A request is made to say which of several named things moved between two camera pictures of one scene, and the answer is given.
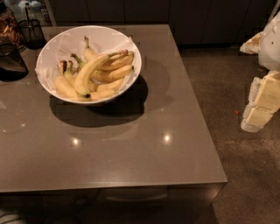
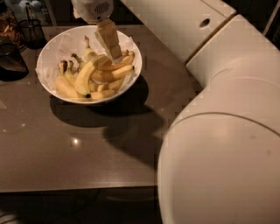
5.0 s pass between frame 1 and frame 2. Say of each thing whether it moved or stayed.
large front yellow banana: stayed
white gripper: moved
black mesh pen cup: stayed
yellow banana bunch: stayed
